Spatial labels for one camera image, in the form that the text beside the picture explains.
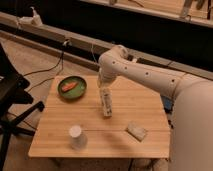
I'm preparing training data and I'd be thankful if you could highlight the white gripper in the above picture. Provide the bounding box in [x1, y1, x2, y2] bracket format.
[97, 69, 116, 88]

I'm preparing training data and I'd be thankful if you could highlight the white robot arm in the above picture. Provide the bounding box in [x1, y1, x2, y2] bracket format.
[98, 45, 213, 171]

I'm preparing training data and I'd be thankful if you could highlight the white spray bottle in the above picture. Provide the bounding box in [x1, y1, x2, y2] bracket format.
[18, 6, 43, 26]

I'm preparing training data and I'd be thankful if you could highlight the green plate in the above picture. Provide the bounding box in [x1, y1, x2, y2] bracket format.
[57, 76, 87, 100]

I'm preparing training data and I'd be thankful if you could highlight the orange carrot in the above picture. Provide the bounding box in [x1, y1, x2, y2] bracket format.
[62, 82, 78, 92]

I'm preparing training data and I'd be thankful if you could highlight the wooden table top board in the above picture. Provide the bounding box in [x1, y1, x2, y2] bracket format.
[29, 76, 170, 158]

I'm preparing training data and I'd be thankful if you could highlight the beige sponge block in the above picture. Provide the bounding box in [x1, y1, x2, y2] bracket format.
[126, 122, 147, 142]

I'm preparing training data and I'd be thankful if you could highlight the white paper cup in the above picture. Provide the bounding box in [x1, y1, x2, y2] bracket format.
[69, 125, 87, 150]

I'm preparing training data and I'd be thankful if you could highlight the black office chair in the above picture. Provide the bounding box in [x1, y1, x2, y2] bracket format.
[0, 43, 45, 171]

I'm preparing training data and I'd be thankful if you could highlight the black floor cable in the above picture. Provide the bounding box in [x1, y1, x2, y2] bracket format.
[23, 49, 65, 93]

